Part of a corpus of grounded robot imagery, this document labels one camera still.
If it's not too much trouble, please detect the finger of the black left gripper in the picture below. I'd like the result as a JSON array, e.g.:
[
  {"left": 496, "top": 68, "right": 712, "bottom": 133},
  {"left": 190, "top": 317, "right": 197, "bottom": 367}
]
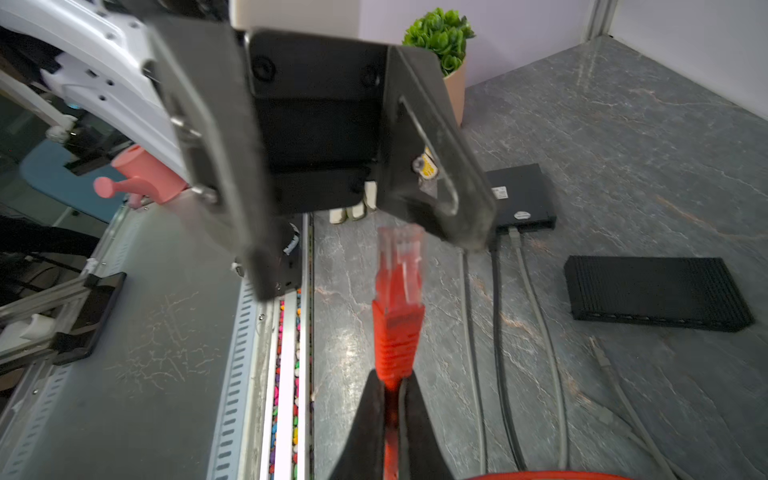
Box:
[
  {"left": 377, "top": 45, "right": 497, "bottom": 251},
  {"left": 146, "top": 15, "right": 280, "bottom": 300}
]

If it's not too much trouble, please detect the red ethernet cable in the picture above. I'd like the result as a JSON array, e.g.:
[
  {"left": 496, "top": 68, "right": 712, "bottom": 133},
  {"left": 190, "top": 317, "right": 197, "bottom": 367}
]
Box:
[{"left": 370, "top": 224, "right": 631, "bottom": 480}]

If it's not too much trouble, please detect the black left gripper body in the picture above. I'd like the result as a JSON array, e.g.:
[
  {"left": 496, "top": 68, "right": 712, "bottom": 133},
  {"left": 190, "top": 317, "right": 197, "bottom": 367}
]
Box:
[{"left": 247, "top": 29, "right": 388, "bottom": 215}]

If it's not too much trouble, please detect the green artificial plant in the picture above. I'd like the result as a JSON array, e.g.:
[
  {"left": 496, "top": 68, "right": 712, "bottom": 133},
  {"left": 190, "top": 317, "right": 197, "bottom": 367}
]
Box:
[{"left": 402, "top": 8, "right": 476, "bottom": 77}]

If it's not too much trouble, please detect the aluminium corner frame post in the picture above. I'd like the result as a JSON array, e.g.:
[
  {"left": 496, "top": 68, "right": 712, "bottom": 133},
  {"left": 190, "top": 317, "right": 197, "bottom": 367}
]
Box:
[{"left": 584, "top": 0, "right": 619, "bottom": 42}]

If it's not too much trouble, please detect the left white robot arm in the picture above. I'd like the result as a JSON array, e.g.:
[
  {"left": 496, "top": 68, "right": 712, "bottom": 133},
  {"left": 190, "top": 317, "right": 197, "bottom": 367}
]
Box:
[{"left": 1, "top": 1, "right": 496, "bottom": 299}]

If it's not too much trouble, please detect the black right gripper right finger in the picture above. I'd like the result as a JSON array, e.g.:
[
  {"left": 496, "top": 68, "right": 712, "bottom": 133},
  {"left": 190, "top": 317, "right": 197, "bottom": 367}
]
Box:
[{"left": 398, "top": 373, "right": 454, "bottom": 480}]

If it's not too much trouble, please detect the pink plastic hook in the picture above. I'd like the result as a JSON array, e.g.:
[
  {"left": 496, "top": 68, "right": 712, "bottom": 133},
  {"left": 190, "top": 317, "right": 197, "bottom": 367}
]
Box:
[{"left": 93, "top": 145, "right": 188, "bottom": 208}]

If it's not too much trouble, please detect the beige plant pot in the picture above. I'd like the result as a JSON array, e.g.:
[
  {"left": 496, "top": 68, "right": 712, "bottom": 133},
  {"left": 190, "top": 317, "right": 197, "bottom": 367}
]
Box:
[{"left": 443, "top": 63, "right": 467, "bottom": 126}]

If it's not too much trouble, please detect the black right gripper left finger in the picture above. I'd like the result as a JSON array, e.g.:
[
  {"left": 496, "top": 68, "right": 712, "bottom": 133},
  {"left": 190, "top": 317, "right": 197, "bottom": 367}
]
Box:
[{"left": 329, "top": 370, "right": 385, "bottom": 480}]

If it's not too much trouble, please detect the yellow white work glove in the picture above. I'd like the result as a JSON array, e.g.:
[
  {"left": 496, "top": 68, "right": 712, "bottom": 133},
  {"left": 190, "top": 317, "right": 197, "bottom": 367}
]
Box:
[{"left": 329, "top": 147, "right": 440, "bottom": 225}]

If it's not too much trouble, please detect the small ribbed black switch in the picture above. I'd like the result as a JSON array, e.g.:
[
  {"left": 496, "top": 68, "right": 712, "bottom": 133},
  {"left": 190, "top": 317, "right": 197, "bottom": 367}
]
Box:
[{"left": 564, "top": 256, "right": 755, "bottom": 332}]

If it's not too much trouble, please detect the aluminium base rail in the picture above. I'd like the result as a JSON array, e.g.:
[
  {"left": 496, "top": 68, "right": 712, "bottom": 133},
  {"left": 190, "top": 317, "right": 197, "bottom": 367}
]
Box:
[{"left": 207, "top": 214, "right": 314, "bottom": 479}]

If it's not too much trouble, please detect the black cable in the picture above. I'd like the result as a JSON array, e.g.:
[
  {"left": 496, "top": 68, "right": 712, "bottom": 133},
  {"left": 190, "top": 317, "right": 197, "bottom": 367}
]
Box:
[{"left": 488, "top": 233, "right": 529, "bottom": 472}]

